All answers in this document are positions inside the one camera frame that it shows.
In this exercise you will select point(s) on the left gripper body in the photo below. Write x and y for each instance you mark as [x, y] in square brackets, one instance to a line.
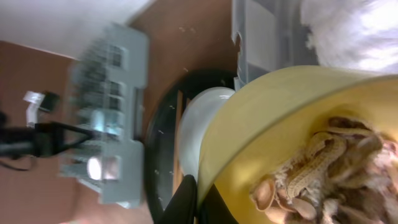
[17, 141]

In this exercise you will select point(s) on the round black tray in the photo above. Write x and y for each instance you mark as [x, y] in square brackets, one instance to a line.
[160, 134]

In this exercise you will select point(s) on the yellow bowl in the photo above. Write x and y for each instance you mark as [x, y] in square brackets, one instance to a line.
[271, 118]

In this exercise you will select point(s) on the grey dishwasher rack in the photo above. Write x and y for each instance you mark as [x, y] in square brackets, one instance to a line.
[105, 94]

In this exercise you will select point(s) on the blue cup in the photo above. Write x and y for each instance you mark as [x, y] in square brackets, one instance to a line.
[107, 121]

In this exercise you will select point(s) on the clear plastic bin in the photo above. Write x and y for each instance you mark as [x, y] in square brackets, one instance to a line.
[270, 36]

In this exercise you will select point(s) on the white plate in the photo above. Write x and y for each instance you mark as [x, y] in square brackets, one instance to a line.
[193, 125]

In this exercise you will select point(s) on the white napkin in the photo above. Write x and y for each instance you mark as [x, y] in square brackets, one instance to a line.
[355, 34]

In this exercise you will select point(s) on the pink cup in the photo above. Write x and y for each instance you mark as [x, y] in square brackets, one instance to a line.
[103, 168]

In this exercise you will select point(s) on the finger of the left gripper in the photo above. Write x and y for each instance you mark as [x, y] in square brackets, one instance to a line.
[48, 147]
[55, 127]

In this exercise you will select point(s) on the left wooden chopstick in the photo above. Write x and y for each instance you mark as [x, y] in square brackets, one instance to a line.
[177, 178]

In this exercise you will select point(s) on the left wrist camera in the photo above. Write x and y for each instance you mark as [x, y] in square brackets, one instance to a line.
[44, 102]

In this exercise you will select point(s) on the peanut shells and food scraps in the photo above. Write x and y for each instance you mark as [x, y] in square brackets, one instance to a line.
[347, 173]

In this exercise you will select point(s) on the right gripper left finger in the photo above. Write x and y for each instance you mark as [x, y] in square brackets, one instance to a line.
[182, 207]

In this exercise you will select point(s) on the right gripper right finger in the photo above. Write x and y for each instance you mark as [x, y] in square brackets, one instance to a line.
[213, 209]

